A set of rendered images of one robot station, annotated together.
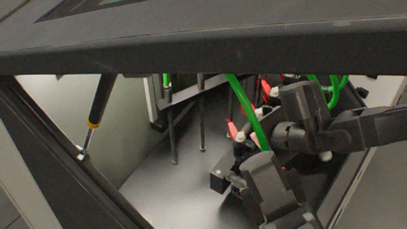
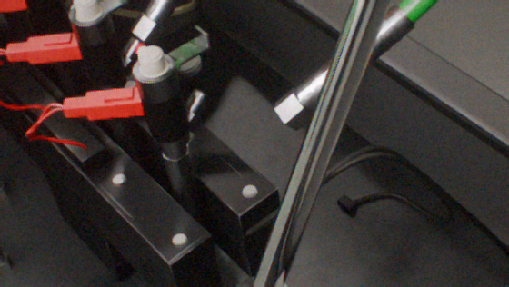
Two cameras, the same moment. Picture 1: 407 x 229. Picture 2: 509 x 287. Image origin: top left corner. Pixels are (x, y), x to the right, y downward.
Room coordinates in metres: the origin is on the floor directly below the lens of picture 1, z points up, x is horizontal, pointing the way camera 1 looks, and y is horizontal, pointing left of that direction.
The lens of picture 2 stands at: (0.39, 0.34, 1.53)
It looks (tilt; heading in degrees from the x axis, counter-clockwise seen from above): 47 degrees down; 293
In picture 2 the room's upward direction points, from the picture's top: 10 degrees counter-clockwise
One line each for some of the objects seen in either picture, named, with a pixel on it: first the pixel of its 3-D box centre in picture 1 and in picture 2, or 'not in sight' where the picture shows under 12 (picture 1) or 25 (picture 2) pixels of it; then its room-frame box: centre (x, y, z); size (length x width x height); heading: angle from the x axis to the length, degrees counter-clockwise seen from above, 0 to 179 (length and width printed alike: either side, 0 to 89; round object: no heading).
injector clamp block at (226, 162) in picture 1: (259, 150); (117, 165); (0.74, -0.15, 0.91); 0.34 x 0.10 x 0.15; 145
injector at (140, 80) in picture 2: (241, 165); (192, 163); (0.63, -0.09, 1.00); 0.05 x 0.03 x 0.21; 55
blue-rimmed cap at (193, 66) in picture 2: (325, 156); (183, 64); (0.76, -0.35, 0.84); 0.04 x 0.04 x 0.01
